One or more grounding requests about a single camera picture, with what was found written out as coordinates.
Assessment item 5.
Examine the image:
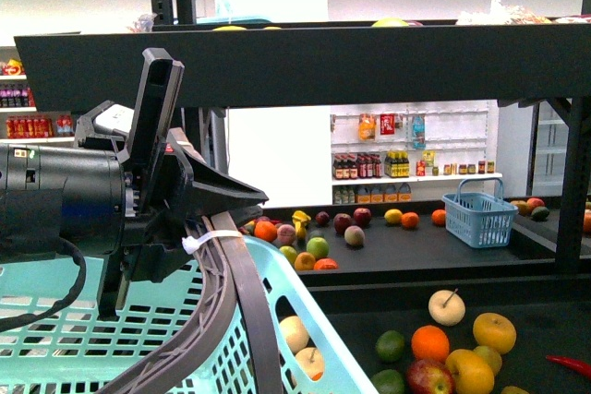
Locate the green lime upper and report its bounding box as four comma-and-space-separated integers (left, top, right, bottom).
375, 329, 405, 364

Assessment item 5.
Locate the yellow orange round fruit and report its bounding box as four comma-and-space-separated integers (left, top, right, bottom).
472, 312, 517, 355

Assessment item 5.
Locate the red chili pepper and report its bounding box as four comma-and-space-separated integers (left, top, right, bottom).
546, 355, 591, 379

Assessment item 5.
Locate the dark red apple left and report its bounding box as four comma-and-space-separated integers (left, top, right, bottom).
333, 213, 353, 235

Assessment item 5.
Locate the orange on near shelf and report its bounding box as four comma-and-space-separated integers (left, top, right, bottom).
411, 325, 451, 363

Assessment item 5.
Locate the orange near blue basket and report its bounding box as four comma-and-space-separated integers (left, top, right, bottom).
431, 209, 447, 227

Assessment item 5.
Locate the white zip tie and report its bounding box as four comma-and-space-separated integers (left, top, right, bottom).
181, 230, 243, 255

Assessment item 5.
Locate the peach on far shelf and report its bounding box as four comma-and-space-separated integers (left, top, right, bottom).
344, 226, 366, 247

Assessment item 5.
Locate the green apple top shelf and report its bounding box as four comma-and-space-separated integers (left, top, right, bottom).
371, 18, 410, 28

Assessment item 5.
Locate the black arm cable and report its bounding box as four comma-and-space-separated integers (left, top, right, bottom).
0, 235, 88, 333

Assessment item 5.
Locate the black metal shelf rack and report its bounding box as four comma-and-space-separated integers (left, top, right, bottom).
13, 0, 591, 307

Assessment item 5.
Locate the dark red apple right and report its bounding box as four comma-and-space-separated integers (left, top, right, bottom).
353, 208, 372, 228

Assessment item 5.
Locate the dark red apple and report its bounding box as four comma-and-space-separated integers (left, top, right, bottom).
353, 208, 372, 228
333, 213, 353, 235

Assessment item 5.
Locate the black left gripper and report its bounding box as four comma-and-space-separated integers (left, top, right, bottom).
73, 48, 268, 319

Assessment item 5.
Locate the white sauce shelf unit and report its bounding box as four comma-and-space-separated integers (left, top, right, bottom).
330, 101, 500, 204

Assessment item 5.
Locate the orange beside far lemon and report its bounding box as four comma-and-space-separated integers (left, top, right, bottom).
401, 211, 420, 230

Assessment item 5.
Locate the red apple near shelf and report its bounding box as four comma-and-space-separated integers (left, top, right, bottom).
406, 359, 455, 394

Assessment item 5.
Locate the small blue shelf basket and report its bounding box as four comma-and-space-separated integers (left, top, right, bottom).
441, 177, 518, 249

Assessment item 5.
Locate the cream pear near shelf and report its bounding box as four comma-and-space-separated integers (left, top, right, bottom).
428, 290, 466, 326

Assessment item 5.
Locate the green lime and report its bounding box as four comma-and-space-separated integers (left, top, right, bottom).
370, 369, 405, 394
375, 329, 405, 364

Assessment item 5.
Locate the green apple far shelf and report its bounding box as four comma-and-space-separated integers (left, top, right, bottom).
307, 237, 330, 259

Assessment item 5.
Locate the large orange far shelf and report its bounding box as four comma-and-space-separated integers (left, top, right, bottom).
254, 221, 277, 243

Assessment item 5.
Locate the green lime lower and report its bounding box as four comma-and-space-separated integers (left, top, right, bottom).
370, 369, 405, 394

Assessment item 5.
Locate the yellow starfruit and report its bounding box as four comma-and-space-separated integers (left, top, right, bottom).
292, 209, 311, 240

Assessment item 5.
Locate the large teal shopping basket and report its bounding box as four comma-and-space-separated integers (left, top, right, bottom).
0, 234, 380, 394

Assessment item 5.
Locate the blue basket on top shelf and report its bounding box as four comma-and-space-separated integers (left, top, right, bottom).
194, 0, 272, 25

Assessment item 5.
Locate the white beverage shelf unit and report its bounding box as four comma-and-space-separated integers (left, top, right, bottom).
1, 46, 74, 146

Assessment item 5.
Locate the green apple shelf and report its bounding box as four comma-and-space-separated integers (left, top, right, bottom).
307, 237, 330, 259
371, 18, 410, 28

